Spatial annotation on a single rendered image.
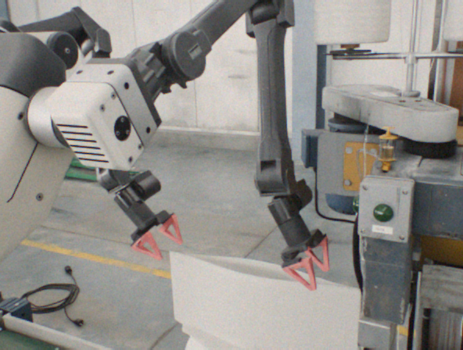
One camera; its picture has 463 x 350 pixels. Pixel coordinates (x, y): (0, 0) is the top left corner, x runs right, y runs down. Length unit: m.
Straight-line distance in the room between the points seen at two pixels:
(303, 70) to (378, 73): 0.91
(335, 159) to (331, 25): 0.35
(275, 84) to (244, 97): 5.57
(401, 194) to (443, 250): 0.41
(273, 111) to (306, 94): 4.77
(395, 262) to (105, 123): 0.52
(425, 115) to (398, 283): 0.29
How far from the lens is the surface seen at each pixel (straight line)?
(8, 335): 2.29
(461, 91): 1.26
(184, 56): 0.78
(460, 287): 1.03
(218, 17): 0.92
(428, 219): 0.81
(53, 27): 1.36
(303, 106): 5.83
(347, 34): 1.05
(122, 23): 7.65
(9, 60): 0.78
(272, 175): 1.01
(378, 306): 0.89
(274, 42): 1.07
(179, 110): 7.18
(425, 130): 0.89
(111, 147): 0.66
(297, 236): 1.04
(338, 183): 1.24
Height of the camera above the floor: 1.55
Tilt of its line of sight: 16 degrees down
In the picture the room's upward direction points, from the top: 2 degrees counter-clockwise
